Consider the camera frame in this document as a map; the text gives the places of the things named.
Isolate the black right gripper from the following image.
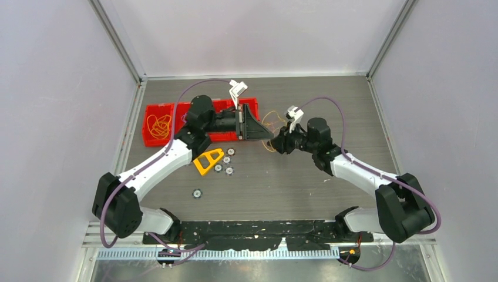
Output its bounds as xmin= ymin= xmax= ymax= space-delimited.
xmin=268 ymin=120 xmax=318 ymax=155

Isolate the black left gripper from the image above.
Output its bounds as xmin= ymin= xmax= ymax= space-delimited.
xmin=203 ymin=103 xmax=273 ymax=140

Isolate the coloured wire bundle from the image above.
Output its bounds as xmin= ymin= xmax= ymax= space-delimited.
xmin=260 ymin=109 xmax=291 ymax=153

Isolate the yellow wire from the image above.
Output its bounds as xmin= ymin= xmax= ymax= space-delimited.
xmin=146 ymin=113 xmax=173 ymax=141

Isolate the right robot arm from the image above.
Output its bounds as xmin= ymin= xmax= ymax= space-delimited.
xmin=268 ymin=117 xmax=436 ymax=243

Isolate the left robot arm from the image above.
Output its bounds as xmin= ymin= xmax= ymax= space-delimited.
xmin=92 ymin=95 xmax=273 ymax=243

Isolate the red plastic bin far right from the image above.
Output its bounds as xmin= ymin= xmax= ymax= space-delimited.
xmin=227 ymin=98 xmax=260 ymax=120

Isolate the red plastic bin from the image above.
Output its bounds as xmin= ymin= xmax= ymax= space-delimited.
xmin=227 ymin=98 xmax=260 ymax=120
xmin=142 ymin=103 xmax=174 ymax=147
xmin=173 ymin=102 xmax=191 ymax=133
xmin=212 ymin=99 xmax=234 ymax=113

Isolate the black 100 poker chip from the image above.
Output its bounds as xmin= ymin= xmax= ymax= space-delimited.
xmin=226 ymin=147 xmax=236 ymax=156

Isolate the blue 10 poker chip upper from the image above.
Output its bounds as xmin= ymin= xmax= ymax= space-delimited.
xmin=222 ymin=156 xmax=231 ymax=165

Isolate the blue 10 poker chip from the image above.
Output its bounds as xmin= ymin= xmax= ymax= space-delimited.
xmin=222 ymin=156 xmax=231 ymax=165
xmin=225 ymin=166 xmax=234 ymax=176

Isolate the blue 10 poker chip right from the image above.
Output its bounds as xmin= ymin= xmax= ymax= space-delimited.
xmin=225 ymin=166 xmax=234 ymax=176

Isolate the green 50 poker chip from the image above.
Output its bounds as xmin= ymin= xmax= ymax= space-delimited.
xmin=214 ymin=164 xmax=223 ymax=172

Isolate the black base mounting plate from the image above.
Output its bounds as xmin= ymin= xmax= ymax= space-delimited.
xmin=158 ymin=220 xmax=374 ymax=251

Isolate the red plastic bin far left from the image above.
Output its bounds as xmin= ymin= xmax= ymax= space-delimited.
xmin=142 ymin=103 xmax=174 ymax=147

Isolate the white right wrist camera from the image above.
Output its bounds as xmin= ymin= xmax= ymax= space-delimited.
xmin=285 ymin=106 xmax=304 ymax=135

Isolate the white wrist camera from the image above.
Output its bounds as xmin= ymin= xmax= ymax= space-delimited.
xmin=285 ymin=106 xmax=304 ymax=135
xmin=228 ymin=79 xmax=248 ymax=110

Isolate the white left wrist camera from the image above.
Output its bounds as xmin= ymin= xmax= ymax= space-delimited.
xmin=228 ymin=79 xmax=248 ymax=110

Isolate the yellow plastic triangle frame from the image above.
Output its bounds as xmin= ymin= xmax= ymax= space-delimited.
xmin=193 ymin=148 xmax=225 ymax=177

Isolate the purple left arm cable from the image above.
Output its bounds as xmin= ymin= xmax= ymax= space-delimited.
xmin=100 ymin=79 xmax=234 ymax=267

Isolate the white slotted cable duct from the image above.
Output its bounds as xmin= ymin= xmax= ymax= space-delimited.
xmin=96 ymin=246 xmax=339 ymax=260

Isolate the aluminium frame rail left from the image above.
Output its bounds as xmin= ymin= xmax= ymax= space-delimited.
xmin=72 ymin=76 xmax=149 ymax=281

